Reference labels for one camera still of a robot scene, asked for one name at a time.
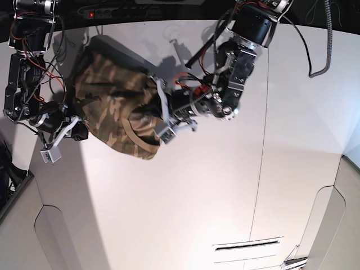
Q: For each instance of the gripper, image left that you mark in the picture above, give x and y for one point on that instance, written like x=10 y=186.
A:
x=56 y=119

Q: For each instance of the white wrist camera, image right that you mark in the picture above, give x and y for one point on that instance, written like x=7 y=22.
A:
x=165 y=132

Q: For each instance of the white wrist camera, image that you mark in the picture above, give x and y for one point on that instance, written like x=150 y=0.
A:
x=51 y=155
x=165 y=132

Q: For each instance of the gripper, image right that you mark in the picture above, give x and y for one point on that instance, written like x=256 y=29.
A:
x=165 y=109

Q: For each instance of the black equipment at left edge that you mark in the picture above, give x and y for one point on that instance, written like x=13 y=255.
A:
x=11 y=176

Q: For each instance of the camouflage T-shirt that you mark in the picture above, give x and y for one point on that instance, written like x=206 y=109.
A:
x=120 y=105

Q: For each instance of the metal bracket bottom right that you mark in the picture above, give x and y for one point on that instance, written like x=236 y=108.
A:
x=293 y=263

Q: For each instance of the black power strip red switch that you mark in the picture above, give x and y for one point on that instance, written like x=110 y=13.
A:
x=104 y=13

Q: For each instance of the robot arm, image right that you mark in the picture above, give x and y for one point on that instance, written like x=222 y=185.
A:
x=238 y=32

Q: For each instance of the white wrist camera, image left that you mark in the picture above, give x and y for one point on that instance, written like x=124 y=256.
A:
x=51 y=155

